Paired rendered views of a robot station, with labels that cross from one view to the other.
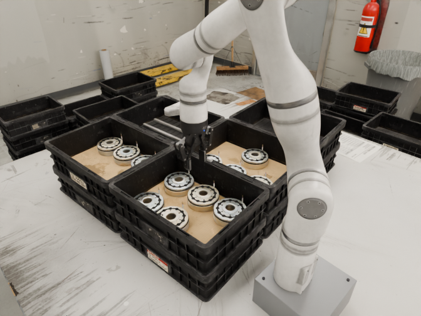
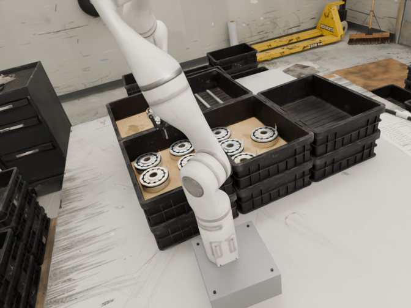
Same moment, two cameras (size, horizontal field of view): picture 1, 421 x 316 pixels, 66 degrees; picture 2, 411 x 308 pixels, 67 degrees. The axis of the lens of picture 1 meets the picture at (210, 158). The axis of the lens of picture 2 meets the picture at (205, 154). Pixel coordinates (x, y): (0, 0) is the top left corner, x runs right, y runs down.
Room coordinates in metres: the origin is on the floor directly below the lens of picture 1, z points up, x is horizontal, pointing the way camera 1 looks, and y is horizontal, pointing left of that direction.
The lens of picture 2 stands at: (0.09, -0.53, 1.52)
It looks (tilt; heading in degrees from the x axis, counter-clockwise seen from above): 35 degrees down; 34
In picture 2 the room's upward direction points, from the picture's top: 12 degrees counter-clockwise
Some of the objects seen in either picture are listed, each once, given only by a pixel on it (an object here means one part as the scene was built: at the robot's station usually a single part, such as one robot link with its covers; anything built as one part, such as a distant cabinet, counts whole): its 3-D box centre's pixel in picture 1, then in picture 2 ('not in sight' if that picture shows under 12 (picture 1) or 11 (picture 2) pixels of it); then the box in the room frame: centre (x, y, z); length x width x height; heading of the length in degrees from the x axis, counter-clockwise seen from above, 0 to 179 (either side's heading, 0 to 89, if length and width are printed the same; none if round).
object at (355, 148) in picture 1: (341, 142); (407, 131); (1.42, -0.66, 0.70); 0.33 x 0.23 x 0.01; 44
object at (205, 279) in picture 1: (190, 227); (180, 189); (0.76, 0.07, 0.76); 0.40 x 0.30 x 0.12; 50
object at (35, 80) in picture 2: not in sight; (33, 132); (1.27, 1.86, 0.45); 0.60 x 0.45 x 0.90; 44
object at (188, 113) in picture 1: (188, 105); not in sight; (0.81, 0.06, 1.18); 0.11 x 0.09 x 0.06; 48
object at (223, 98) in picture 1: (221, 96); (299, 69); (2.02, -0.07, 0.71); 0.22 x 0.19 x 0.01; 44
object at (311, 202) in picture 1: (306, 208); (207, 187); (0.54, -0.21, 1.04); 0.09 x 0.09 x 0.17; 81
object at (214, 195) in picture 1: (203, 194); (191, 162); (0.81, 0.02, 0.86); 0.10 x 0.10 x 0.01
